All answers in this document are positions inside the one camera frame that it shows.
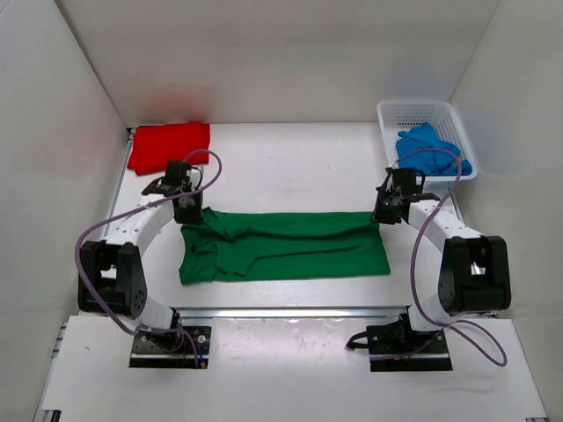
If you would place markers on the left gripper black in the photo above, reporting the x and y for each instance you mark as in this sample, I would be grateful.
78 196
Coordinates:
193 217

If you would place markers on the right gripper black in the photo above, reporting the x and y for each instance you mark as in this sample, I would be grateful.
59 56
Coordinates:
377 215

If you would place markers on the green t shirt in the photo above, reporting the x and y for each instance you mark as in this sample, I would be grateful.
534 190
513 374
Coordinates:
236 247

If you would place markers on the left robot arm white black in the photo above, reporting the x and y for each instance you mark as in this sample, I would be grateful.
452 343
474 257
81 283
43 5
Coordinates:
113 265

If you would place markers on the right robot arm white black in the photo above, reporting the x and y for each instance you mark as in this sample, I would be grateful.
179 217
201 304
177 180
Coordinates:
474 273

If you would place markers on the blue t shirt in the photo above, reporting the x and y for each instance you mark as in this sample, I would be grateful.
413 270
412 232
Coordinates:
422 149

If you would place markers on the folded red t shirt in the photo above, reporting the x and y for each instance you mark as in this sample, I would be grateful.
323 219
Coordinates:
155 146

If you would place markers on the white plastic basket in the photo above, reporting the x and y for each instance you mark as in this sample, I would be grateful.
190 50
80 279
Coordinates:
402 115

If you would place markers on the aluminium rail left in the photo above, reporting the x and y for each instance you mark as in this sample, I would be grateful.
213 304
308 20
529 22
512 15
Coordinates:
106 164

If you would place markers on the aluminium rail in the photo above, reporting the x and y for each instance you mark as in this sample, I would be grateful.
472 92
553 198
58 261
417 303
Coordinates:
106 164
290 312

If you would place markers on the aluminium rail front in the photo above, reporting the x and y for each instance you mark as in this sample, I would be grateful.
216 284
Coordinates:
290 312

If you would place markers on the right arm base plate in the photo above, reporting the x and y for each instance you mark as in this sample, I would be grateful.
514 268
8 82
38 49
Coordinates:
394 346

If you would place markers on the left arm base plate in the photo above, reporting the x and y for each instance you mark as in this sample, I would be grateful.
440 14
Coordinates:
151 350

